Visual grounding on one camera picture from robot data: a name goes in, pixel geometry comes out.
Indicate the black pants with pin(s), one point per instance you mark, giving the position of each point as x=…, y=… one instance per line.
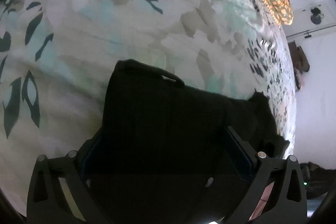
x=162, y=152

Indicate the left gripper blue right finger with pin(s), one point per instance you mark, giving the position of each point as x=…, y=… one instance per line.
x=287, y=200

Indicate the dark wooden cabinet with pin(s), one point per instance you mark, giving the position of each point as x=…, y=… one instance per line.
x=294, y=54

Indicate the white door with handle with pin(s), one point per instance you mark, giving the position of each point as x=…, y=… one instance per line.
x=311, y=19

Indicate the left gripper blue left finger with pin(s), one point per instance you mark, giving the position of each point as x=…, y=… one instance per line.
x=46, y=201

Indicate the pile of clothes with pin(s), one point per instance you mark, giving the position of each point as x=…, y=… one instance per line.
x=301, y=66

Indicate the floral green bed quilt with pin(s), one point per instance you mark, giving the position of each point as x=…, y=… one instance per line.
x=57, y=57

